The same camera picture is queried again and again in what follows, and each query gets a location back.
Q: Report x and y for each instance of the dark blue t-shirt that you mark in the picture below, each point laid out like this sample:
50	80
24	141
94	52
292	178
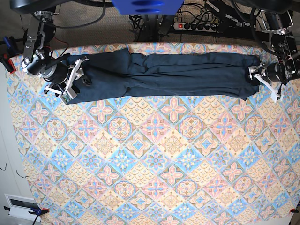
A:
121	73

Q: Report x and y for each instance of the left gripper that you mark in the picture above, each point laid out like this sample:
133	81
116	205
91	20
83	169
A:
268	74

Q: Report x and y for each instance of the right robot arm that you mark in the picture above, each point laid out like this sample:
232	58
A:
38	59

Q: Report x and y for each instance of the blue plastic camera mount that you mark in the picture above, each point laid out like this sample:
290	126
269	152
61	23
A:
147	7

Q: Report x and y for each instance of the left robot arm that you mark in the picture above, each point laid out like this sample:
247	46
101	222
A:
283	46

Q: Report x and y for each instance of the orange right corner clamp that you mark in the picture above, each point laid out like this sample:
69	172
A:
294	211

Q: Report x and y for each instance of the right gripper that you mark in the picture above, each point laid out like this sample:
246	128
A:
65	89

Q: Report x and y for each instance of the white wall outlet box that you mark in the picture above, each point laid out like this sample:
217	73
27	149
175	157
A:
18	201

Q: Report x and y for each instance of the white power strip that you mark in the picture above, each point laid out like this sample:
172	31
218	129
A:
194	27

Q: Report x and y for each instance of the blue orange bottom clamp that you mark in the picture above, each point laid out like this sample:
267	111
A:
35	212

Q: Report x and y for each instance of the patterned tablecloth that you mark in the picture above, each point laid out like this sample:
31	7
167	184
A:
211	160

